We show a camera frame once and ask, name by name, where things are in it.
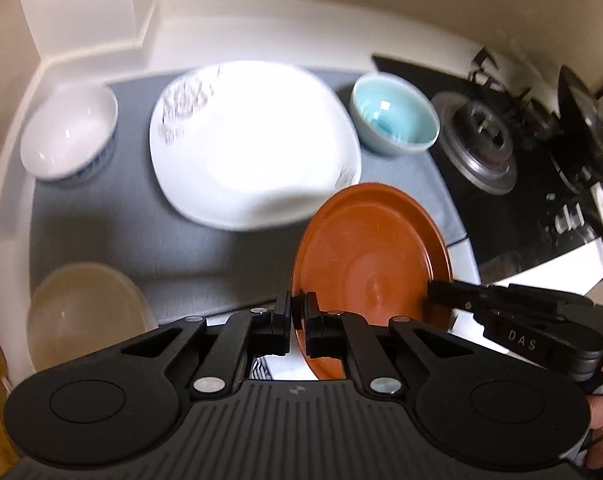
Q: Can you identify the large white patterned plate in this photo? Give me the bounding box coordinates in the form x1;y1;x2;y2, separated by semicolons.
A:
148;60;363;232

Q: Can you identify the metal stove burner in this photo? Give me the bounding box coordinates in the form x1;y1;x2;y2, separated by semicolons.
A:
431;91;520;197

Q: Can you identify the light blue ceramic bowl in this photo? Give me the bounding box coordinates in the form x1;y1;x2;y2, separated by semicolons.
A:
350;71;441;157

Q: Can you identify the beige translucent bowl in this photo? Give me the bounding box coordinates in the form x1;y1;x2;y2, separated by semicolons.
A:
27;262;158;372

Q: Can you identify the white bowl with blue pattern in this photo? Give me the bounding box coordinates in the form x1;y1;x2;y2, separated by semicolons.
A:
20;84;119;183

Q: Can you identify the brown round plate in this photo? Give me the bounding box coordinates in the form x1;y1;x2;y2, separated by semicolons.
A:
291;183;453;382

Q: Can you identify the dark wok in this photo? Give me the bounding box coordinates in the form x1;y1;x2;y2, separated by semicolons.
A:
556;65;603;196

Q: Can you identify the black gas stove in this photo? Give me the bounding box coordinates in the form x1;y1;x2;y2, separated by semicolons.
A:
371;52;603;282

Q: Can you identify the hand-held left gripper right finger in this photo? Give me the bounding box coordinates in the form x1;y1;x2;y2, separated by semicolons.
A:
305;291;476;402

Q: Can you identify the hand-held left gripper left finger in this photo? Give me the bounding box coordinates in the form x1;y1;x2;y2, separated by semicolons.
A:
116;290;293;402

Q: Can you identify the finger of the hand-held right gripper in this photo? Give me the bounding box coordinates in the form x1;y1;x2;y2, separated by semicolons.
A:
427;280;489;314
487;283;595;313

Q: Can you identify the grey mat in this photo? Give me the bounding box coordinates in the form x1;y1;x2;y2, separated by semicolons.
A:
28;67;468;333

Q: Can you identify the stove knob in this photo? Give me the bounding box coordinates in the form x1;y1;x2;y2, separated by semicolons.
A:
554;204;584;235

